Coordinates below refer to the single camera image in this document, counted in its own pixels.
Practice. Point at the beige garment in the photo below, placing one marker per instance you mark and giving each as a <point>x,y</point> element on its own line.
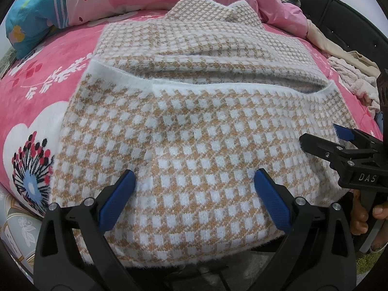
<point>333,45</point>

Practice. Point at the black headboard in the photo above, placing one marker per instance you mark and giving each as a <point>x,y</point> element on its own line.
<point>333,3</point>

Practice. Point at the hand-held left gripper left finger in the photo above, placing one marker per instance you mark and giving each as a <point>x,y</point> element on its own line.
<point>119,197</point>

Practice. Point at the person's right hand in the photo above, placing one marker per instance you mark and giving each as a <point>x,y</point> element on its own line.
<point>359,218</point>

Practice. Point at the grey printed mattress cover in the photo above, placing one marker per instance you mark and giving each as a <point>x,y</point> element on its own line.
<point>18,227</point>

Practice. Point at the green patterned cloth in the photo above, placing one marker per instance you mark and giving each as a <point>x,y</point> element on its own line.
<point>6,62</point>

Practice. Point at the beige white checkered sweater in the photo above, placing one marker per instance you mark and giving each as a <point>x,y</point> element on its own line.
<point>197,157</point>

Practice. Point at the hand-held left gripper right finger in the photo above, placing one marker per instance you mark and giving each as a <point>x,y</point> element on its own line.
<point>272,200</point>

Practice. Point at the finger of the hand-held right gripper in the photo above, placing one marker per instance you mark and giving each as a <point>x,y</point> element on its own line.
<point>321,148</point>
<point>342,132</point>

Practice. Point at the pink floral bed sheet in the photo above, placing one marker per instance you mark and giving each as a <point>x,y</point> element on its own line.
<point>45,97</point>

